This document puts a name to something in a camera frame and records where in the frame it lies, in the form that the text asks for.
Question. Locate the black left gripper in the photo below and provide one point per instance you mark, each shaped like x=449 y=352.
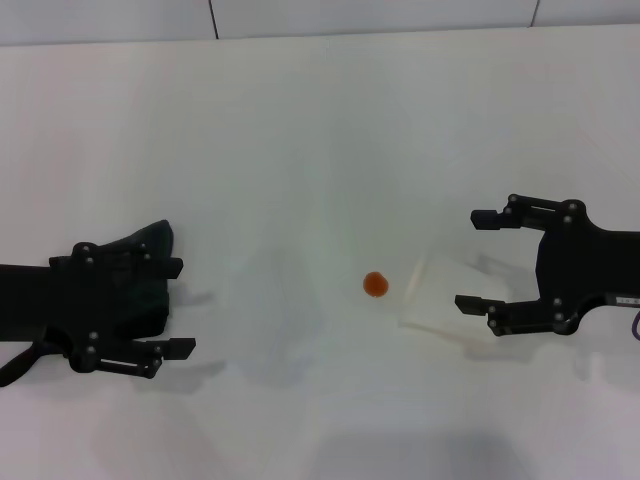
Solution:
x=30 y=305

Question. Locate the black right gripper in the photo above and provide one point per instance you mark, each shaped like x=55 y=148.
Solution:
x=575 y=265

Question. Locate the dark blue rag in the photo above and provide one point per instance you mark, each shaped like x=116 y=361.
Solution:
x=147 y=300

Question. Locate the white paper cup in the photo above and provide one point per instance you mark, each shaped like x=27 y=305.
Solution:
x=440 y=295

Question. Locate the small orange ball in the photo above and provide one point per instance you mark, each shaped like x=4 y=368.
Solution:
x=375 y=284

